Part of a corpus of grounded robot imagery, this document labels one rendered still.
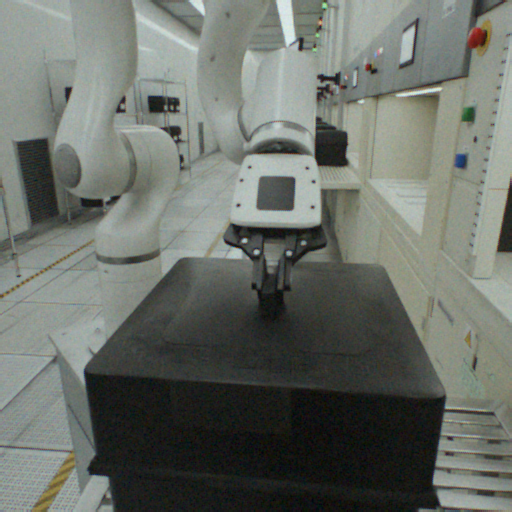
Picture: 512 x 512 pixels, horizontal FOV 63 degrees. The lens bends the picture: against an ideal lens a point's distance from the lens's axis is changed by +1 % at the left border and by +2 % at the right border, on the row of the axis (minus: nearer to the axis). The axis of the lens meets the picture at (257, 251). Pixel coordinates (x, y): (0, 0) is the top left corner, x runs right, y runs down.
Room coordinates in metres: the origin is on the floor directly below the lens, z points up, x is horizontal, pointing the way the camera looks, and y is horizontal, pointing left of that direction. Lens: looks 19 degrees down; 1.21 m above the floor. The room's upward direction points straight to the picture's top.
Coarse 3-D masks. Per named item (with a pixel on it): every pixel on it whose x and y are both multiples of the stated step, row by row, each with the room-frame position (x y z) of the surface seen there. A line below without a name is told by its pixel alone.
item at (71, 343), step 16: (96, 320) 0.85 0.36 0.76; (48, 336) 0.78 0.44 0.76; (64, 336) 0.78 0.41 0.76; (80, 336) 0.78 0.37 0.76; (64, 352) 0.72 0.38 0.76; (80, 352) 0.72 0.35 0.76; (64, 368) 0.74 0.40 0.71; (80, 368) 0.66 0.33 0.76; (64, 384) 0.76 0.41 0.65; (80, 384) 0.62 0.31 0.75; (64, 400) 0.78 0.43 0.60; (80, 400) 0.67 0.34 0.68; (80, 416) 0.68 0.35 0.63; (80, 432) 0.69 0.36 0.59; (80, 448) 0.71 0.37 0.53; (80, 464) 0.73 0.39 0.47; (80, 480) 0.75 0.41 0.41
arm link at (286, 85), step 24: (288, 48) 0.61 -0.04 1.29; (264, 72) 0.59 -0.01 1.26; (288, 72) 0.58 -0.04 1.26; (312, 72) 0.60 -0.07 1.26; (264, 96) 0.56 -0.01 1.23; (288, 96) 0.55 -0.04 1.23; (312, 96) 0.57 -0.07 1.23; (240, 120) 0.59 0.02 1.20; (264, 120) 0.53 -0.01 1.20; (288, 120) 0.52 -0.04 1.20; (312, 120) 0.55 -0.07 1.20
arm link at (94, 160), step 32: (96, 0) 0.72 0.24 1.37; (128, 0) 0.75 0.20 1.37; (96, 32) 0.72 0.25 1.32; (128, 32) 0.75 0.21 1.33; (96, 64) 0.72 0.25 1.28; (128, 64) 0.74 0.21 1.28; (96, 96) 0.70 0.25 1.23; (64, 128) 0.70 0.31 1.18; (96, 128) 0.68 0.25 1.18; (64, 160) 0.68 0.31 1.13; (96, 160) 0.67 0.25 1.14; (128, 160) 0.71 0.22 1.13; (96, 192) 0.68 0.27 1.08
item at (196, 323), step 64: (128, 320) 0.37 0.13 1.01; (192, 320) 0.37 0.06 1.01; (256, 320) 0.37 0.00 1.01; (320, 320) 0.37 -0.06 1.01; (384, 320) 0.37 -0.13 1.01; (128, 384) 0.28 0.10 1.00; (192, 384) 0.27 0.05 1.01; (256, 384) 0.27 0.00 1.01; (320, 384) 0.27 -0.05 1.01; (384, 384) 0.27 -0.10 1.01; (128, 448) 0.28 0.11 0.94; (192, 448) 0.27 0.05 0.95; (256, 448) 0.27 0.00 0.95; (320, 448) 0.26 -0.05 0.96; (384, 448) 0.26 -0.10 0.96
